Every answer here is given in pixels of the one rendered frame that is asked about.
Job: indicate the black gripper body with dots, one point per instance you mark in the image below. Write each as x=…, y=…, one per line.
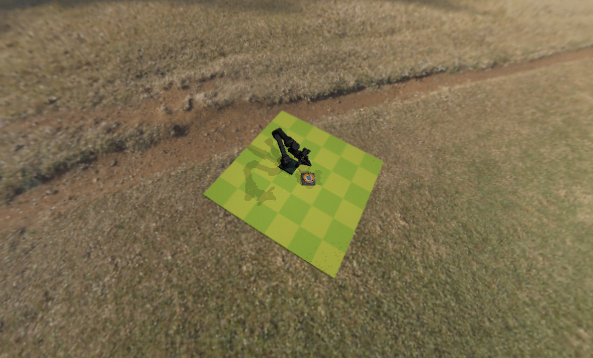
x=299, y=160

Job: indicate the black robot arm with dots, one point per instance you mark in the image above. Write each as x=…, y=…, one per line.
x=279, y=134

